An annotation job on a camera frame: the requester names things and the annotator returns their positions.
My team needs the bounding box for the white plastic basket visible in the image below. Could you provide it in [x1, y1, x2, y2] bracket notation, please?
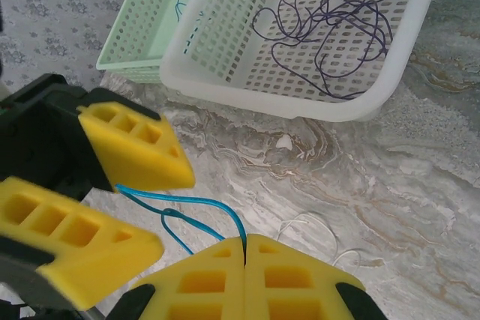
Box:
[159, 0, 448, 123]

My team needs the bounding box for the light blue cable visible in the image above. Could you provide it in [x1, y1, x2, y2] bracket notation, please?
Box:
[115, 183, 249, 257]

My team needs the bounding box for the mint green plastic basket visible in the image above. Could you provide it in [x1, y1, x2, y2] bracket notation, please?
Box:
[95, 0, 222, 85]

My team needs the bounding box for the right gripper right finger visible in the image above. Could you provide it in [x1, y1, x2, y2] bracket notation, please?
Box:
[243, 233, 388, 320]

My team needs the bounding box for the dark blue cable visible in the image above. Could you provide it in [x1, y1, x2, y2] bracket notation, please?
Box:
[174, 0, 199, 55]

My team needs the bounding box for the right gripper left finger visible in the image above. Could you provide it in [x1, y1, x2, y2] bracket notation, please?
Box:
[108, 236, 247, 320]

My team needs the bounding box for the purple cable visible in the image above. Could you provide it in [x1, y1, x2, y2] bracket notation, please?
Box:
[251, 0, 421, 102]

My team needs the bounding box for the white cable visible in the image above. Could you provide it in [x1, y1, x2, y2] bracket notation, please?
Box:
[276, 211, 363, 274]

